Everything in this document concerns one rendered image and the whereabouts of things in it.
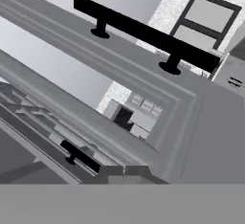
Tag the grey drawer unit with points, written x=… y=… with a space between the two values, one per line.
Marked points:
x=231 y=70

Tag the grey cupboard run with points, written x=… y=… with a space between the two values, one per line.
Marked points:
x=145 y=119

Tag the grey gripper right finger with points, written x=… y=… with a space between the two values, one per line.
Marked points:
x=140 y=174

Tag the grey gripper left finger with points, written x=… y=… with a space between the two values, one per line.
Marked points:
x=113 y=174

